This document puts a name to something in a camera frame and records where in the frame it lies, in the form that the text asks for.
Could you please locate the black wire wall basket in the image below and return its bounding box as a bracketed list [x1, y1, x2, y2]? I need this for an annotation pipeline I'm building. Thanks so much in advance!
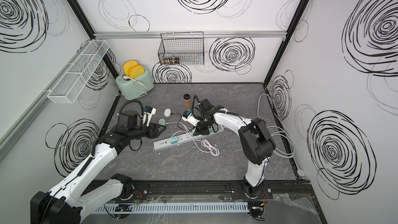
[158, 32, 205, 65]

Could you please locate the mint green toaster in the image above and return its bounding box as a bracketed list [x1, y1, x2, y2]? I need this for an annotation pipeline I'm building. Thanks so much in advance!
[116, 68, 154, 100]

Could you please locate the yellow toast slice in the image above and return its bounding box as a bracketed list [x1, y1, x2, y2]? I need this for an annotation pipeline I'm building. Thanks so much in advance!
[123, 60, 138, 76]
[128, 65, 145, 79]

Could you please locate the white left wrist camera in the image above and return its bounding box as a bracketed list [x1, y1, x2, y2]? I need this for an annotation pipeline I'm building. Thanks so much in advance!
[143, 106, 156, 127]

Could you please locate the black charging cable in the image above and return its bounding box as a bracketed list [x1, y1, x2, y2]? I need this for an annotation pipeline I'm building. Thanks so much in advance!
[170, 112, 187, 131]

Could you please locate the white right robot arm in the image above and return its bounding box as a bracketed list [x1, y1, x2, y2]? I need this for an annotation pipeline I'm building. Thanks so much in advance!
[195, 99, 276, 199]

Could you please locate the white power strip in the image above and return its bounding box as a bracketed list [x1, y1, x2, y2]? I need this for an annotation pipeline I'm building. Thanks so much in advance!
[153, 125, 224, 151]

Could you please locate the rear yellow toast slice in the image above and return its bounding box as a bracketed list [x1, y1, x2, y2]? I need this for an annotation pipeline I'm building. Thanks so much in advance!
[123, 60, 138, 76]

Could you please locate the white slotted cable duct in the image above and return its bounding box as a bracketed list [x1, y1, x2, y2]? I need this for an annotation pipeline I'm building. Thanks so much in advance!
[93, 202, 249, 215]

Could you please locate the white wire wall shelf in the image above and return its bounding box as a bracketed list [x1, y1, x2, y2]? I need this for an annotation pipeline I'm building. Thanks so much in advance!
[47, 40, 110, 104]

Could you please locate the white charging cable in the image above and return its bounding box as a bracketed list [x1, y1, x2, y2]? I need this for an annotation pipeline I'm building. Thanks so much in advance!
[164, 121, 220, 157]

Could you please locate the front yellow toast slice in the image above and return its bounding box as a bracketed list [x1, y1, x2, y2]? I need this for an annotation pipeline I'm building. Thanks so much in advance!
[128, 65, 145, 79]

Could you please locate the brown spice bottle black lid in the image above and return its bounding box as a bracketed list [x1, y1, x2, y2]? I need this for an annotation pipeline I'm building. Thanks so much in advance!
[183, 94, 191, 108]

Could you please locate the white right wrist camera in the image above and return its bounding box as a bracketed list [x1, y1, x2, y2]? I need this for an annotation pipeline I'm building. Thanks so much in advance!
[182, 111, 200, 127]

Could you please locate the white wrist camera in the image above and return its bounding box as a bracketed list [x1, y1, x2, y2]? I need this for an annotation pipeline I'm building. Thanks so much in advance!
[143, 106, 156, 127]
[182, 111, 200, 127]

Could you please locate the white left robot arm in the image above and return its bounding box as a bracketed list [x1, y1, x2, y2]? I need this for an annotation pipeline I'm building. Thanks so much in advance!
[30, 100, 166, 224]

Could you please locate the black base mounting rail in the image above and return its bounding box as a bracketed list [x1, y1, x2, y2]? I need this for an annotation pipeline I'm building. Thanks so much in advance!
[86, 178, 313, 201]

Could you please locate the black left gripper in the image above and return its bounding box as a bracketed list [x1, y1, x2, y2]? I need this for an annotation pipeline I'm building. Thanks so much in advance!
[130, 121, 167, 141]

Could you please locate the white round earbud case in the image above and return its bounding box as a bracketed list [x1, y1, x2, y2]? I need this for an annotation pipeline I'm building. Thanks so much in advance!
[164, 108, 172, 118]

